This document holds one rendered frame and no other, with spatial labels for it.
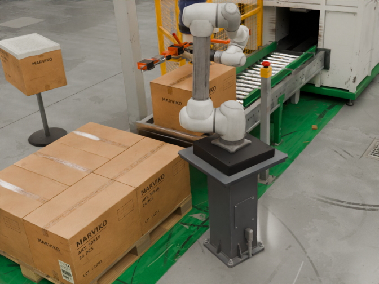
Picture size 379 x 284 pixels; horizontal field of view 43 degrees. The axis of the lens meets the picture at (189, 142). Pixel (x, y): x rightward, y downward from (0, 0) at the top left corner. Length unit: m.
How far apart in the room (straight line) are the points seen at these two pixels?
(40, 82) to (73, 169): 1.45
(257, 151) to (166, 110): 1.03
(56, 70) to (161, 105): 1.37
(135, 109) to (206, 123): 2.08
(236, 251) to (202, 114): 1.00
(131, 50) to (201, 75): 1.90
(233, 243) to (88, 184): 1.03
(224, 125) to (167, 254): 1.07
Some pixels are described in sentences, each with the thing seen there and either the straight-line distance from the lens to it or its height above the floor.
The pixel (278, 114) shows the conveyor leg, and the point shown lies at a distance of 4.59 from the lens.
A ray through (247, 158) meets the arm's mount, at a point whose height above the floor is 0.82.
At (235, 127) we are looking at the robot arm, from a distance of 2.87.
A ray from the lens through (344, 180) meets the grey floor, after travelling 4.25.
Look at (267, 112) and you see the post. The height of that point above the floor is 0.64.
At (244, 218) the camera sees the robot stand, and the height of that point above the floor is 0.32.
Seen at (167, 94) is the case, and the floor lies 0.88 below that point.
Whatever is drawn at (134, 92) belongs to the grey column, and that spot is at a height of 0.49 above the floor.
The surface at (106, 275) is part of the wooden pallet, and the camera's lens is 3.34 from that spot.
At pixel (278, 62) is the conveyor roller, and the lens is 5.25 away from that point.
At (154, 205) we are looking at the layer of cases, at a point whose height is 0.30.
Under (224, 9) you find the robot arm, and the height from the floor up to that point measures 1.65.
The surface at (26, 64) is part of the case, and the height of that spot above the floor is 0.91.
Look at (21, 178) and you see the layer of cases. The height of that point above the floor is 0.54.
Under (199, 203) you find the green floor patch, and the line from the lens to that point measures 3.90.
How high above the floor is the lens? 2.25
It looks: 28 degrees down
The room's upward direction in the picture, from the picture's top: 4 degrees counter-clockwise
